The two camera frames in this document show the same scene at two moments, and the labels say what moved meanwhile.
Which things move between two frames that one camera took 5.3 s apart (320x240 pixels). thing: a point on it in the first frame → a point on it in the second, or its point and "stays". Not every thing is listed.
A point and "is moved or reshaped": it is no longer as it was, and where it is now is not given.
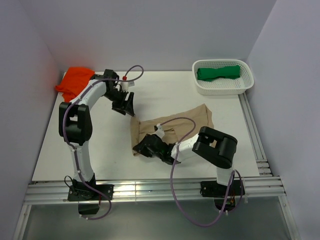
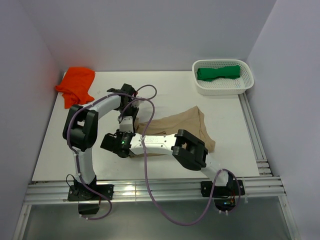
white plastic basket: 224,86 stays
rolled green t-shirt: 210,73 stays
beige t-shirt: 174,131 is moved or reshaped
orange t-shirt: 74,80 stays
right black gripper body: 145,151 → 120,134
